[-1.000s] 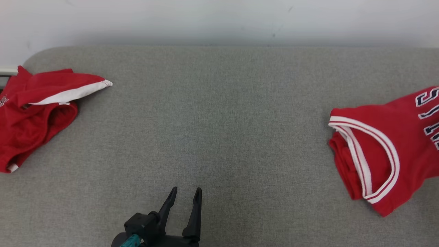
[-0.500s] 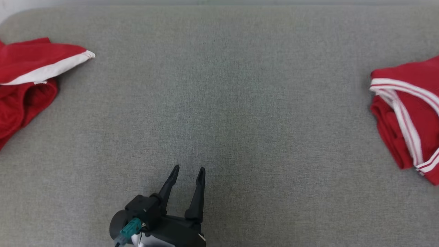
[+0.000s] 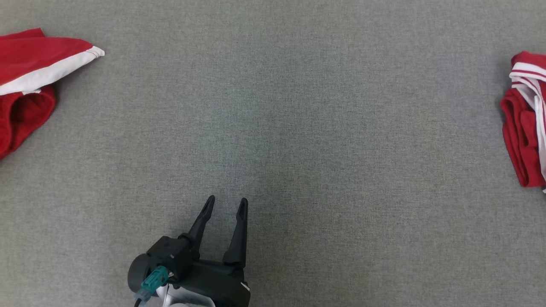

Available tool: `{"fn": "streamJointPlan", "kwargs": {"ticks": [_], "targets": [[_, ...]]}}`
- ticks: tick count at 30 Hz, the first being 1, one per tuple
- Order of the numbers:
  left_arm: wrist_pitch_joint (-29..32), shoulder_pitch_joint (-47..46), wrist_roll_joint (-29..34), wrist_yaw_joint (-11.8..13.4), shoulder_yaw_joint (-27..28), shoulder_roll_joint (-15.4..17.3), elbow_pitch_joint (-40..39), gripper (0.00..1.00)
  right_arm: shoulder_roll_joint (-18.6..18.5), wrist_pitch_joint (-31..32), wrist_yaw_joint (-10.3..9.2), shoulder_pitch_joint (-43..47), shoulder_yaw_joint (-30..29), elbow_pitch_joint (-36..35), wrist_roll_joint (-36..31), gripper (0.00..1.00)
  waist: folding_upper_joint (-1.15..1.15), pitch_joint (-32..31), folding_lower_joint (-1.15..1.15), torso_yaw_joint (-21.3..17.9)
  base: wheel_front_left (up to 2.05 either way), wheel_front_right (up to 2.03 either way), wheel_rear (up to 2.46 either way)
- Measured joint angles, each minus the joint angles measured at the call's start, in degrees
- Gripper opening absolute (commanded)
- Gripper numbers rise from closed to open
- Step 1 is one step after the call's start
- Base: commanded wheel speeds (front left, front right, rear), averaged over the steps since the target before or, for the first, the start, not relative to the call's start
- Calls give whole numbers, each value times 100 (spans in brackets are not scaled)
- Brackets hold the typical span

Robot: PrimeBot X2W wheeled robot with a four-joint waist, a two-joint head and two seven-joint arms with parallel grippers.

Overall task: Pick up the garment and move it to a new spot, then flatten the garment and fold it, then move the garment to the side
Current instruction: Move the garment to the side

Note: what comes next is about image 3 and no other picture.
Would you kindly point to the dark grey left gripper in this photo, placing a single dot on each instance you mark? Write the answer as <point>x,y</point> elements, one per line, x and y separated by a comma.
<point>222,283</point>

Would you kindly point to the red white basketball shorts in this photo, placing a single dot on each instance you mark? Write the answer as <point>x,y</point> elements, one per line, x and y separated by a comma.
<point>25,55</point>

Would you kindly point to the grey fabric sofa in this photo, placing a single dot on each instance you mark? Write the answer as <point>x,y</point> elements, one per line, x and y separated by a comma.
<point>298,128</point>

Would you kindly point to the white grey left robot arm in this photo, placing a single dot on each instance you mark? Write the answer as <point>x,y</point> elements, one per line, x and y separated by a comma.
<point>183,300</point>

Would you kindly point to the red white basketball jersey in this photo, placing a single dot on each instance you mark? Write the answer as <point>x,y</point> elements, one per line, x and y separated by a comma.
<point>522,128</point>

